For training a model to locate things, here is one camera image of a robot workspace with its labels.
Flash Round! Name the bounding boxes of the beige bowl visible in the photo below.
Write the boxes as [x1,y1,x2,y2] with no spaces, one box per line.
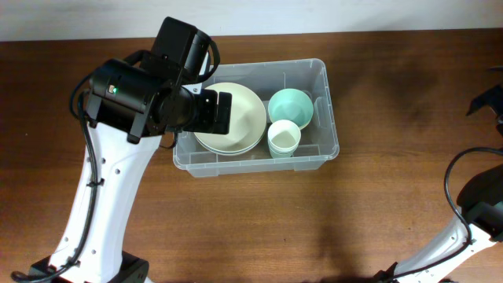
[195,134,262,156]
[194,83,266,156]

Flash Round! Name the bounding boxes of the green small bowl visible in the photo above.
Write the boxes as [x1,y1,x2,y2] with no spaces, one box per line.
[267,88,314,130]

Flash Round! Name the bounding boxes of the grey cup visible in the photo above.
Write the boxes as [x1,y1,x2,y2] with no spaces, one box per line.
[269,144,298,153]

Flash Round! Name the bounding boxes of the cream cup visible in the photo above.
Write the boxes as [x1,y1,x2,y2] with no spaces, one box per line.
[267,119,302,147]

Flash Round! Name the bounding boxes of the green cup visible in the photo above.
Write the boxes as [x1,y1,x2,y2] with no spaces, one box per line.
[270,151,293,159]

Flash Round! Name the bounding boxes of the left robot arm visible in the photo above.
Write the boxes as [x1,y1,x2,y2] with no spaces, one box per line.
[11,17,232,282]

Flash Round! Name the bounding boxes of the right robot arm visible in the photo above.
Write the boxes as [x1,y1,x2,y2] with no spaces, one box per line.
[373,147,502,283]

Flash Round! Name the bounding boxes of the clear plastic storage bin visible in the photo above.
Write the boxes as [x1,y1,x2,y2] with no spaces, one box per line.
[173,58,340,178]

